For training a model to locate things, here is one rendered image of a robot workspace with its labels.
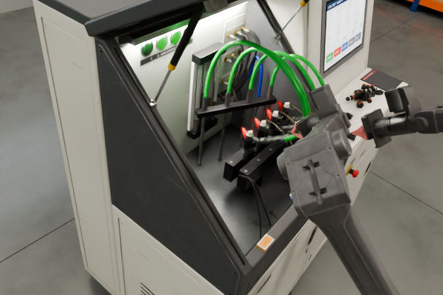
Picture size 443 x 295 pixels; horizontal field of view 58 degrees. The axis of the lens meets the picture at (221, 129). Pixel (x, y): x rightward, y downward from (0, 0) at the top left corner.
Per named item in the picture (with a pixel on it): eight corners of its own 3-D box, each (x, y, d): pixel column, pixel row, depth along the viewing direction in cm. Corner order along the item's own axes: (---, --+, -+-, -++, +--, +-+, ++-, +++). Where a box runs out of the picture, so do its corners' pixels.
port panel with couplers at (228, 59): (223, 97, 160) (232, 24, 141) (216, 93, 161) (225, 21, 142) (242, 85, 168) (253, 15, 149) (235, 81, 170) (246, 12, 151)
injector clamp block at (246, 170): (242, 204, 146) (248, 175, 136) (220, 190, 150) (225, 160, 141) (289, 159, 168) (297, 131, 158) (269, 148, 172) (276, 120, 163)
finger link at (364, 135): (354, 114, 124) (380, 108, 116) (362, 135, 125) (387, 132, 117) (340, 121, 121) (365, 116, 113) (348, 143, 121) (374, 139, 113)
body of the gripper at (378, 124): (375, 108, 117) (397, 104, 111) (386, 141, 118) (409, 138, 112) (362, 115, 114) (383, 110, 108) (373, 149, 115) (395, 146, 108)
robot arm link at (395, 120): (413, 135, 103) (425, 129, 106) (405, 109, 103) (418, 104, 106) (390, 137, 109) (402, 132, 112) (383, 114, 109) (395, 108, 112)
